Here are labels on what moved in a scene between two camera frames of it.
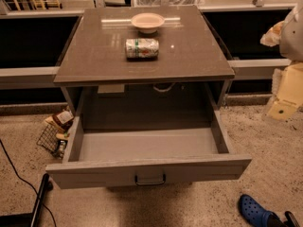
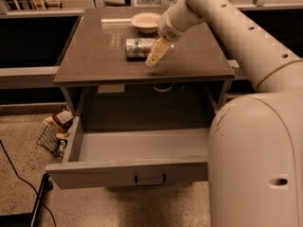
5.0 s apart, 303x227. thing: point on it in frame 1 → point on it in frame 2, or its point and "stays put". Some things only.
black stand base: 29,218 stays put
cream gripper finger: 287,92 → 158,51
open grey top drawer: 143,156 stays put
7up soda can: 142,49 stays put
